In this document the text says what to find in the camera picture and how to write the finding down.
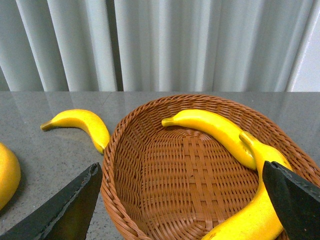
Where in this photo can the yellow banana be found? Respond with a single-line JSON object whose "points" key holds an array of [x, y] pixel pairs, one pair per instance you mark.
{"points": [[10, 175], [85, 120], [258, 219], [220, 128]]}

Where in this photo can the brown wicker basket, bananas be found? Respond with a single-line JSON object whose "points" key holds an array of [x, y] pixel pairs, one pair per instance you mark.
{"points": [[175, 183]]}

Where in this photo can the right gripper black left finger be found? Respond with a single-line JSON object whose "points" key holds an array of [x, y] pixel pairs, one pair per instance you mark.
{"points": [[66, 215]]}

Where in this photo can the grey pleated curtain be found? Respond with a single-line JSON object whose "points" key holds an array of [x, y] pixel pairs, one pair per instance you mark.
{"points": [[160, 45]]}

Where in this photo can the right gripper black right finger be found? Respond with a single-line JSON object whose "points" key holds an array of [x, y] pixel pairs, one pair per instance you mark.
{"points": [[295, 200]]}

